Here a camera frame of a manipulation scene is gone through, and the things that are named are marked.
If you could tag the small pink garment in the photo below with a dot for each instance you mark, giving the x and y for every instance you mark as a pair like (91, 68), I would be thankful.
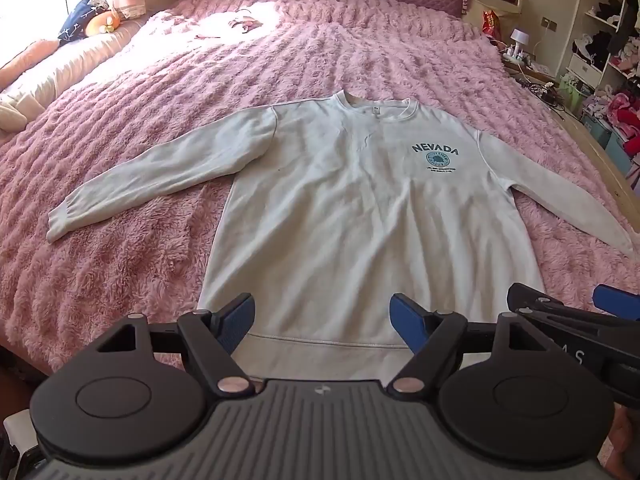
(245, 22)

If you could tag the navy patterned pillow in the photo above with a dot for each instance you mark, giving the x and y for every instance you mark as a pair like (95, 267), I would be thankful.
(80, 15)

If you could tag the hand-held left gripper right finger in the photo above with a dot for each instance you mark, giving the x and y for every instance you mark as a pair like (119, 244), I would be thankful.
(406, 317)

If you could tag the wall socket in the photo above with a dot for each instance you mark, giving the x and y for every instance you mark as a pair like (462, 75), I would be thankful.
(550, 23)

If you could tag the pile of pink clothes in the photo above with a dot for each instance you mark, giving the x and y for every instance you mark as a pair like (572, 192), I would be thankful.
(625, 110)

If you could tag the green storage box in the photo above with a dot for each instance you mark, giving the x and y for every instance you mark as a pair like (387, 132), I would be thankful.
(572, 92)

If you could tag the white table lamp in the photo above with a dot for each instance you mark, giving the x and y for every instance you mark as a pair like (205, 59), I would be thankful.
(520, 36)

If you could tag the white window seat cushion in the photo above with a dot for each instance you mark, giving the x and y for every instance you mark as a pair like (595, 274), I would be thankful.
(65, 65)

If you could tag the peach pillow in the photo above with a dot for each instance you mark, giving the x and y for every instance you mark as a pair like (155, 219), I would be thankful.
(30, 55)

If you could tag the white printed sweatshirt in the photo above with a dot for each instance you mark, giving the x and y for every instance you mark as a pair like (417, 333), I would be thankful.
(325, 210)

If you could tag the teal storage box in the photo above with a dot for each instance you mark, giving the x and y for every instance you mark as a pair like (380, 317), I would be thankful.
(597, 130)

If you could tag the orange plush toy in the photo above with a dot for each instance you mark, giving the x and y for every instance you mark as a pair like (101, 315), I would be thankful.
(102, 24)

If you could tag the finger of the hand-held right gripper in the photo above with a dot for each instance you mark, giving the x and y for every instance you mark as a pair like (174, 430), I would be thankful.
(620, 302)
(525, 297)

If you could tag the wooden bedside platform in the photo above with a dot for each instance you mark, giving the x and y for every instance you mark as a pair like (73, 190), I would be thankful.
(595, 160)

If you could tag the red snack bag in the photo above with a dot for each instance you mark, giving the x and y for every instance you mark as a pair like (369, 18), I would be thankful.
(491, 22)

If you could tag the white open wardrobe shelving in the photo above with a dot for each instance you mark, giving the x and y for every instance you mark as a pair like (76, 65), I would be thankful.
(582, 67)

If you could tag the person's right forearm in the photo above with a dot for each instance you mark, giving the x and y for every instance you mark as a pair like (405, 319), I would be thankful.
(627, 440)

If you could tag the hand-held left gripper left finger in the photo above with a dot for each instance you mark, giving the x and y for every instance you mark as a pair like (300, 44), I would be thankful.
(239, 317)

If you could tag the pink fluffy blanket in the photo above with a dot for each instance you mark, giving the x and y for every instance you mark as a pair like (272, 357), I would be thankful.
(150, 110)

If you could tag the white power strip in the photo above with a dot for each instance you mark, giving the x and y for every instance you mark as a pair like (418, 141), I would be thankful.
(525, 62)

